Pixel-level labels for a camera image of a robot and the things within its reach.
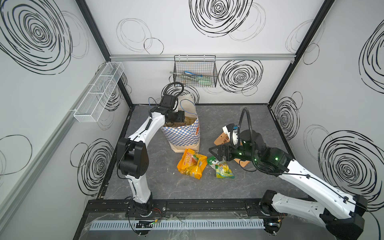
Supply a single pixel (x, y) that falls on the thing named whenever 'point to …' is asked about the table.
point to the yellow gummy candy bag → (192, 163)
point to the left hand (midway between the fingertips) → (181, 116)
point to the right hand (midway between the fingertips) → (213, 149)
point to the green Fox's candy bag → (222, 168)
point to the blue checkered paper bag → (185, 136)
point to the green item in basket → (197, 80)
